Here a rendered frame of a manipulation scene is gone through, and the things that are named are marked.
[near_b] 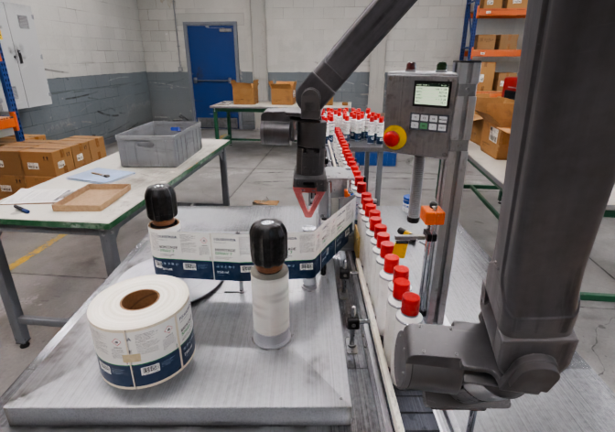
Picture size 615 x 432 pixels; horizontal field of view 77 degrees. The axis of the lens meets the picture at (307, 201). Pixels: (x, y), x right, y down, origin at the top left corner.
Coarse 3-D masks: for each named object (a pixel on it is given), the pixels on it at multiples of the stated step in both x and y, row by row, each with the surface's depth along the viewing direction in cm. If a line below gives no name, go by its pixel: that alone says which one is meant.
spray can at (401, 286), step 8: (400, 280) 79; (408, 280) 78; (400, 288) 77; (408, 288) 77; (392, 296) 80; (400, 296) 78; (392, 304) 78; (400, 304) 78; (392, 312) 79; (392, 320) 79; (392, 328) 80; (384, 336) 83; (392, 336) 80; (384, 344) 83; (392, 344) 81; (384, 352) 84
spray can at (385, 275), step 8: (384, 256) 88; (392, 256) 88; (384, 264) 88; (392, 264) 87; (384, 272) 88; (392, 272) 87; (384, 280) 88; (392, 280) 87; (384, 288) 88; (384, 296) 89; (384, 304) 90; (376, 312) 93; (384, 312) 90; (376, 320) 93; (384, 320) 91
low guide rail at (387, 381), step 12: (360, 264) 119; (360, 276) 112; (372, 312) 96; (372, 324) 92; (372, 336) 91; (384, 360) 81; (384, 372) 78; (384, 384) 77; (396, 408) 70; (396, 420) 68
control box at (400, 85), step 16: (400, 80) 89; (416, 80) 87; (432, 80) 85; (448, 80) 83; (400, 96) 90; (400, 112) 91; (416, 112) 89; (432, 112) 87; (448, 112) 85; (384, 128) 95; (400, 128) 92; (448, 128) 86; (384, 144) 96; (400, 144) 93; (416, 144) 91; (432, 144) 89; (448, 144) 87
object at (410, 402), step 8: (352, 256) 136; (360, 288) 117; (376, 352) 88; (376, 360) 90; (384, 392) 78; (400, 392) 78; (408, 392) 78; (416, 392) 78; (400, 400) 76; (408, 400) 76; (416, 400) 76; (400, 408) 74; (408, 408) 74; (416, 408) 74; (424, 408) 74; (408, 416) 72; (416, 416) 72; (424, 416) 72; (432, 416) 72; (392, 424) 71; (408, 424) 71; (416, 424) 71; (424, 424) 71; (432, 424) 71
